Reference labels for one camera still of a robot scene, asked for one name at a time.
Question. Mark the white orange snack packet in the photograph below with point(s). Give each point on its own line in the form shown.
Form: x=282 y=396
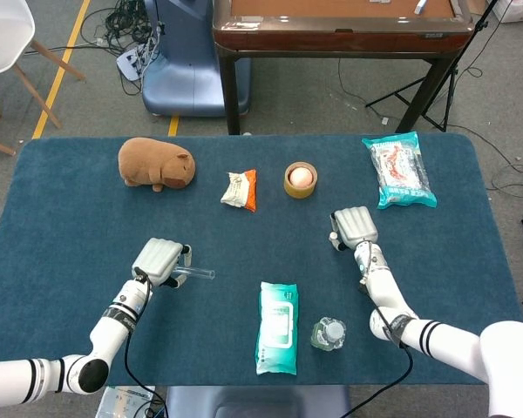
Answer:
x=237 y=189

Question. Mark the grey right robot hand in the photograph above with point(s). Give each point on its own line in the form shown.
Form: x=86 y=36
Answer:
x=355 y=226

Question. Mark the brown mahjong table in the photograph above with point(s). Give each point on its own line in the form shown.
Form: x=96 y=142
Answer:
x=340 y=35

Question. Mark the clear water bottle green label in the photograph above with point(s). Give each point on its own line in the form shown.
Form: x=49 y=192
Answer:
x=329 y=334

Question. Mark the clear plastic bag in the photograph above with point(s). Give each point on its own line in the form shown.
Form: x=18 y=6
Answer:
x=122 y=400

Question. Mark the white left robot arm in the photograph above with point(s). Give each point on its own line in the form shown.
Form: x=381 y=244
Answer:
x=109 y=331

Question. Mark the black tripod stand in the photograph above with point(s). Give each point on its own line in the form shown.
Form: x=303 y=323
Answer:
x=433 y=109

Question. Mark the white mahjong tile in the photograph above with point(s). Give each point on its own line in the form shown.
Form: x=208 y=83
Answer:
x=421 y=5

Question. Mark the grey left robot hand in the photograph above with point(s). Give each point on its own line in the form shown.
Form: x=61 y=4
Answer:
x=157 y=259

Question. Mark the transparent glass test tube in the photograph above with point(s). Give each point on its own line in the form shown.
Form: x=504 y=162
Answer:
x=200 y=273

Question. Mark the yellow tape roll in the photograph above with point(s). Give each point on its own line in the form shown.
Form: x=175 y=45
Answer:
x=300 y=192

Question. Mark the white chair wooden legs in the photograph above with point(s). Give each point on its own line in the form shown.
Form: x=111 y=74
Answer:
x=4 y=39

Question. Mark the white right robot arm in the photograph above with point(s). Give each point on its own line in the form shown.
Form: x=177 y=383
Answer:
x=388 y=296

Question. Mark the green wet wipes pack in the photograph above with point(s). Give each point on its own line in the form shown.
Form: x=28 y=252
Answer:
x=276 y=331

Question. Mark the blue table cloth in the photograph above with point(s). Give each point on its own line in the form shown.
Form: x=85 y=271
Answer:
x=69 y=239

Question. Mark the grey robot torso base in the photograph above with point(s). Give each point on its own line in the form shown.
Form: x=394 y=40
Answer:
x=261 y=402

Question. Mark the blue grey machine base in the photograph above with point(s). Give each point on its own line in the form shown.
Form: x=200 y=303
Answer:
x=187 y=69

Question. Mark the brown capybara plush toy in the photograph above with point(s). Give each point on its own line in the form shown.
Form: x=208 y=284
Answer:
x=152 y=163

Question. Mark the white power strip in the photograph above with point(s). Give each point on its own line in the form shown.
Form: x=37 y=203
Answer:
x=128 y=63

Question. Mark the pale pink egg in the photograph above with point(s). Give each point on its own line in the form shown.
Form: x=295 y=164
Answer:
x=301 y=177

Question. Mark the teal noodle package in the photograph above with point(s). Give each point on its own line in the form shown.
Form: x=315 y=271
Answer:
x=401 y=174

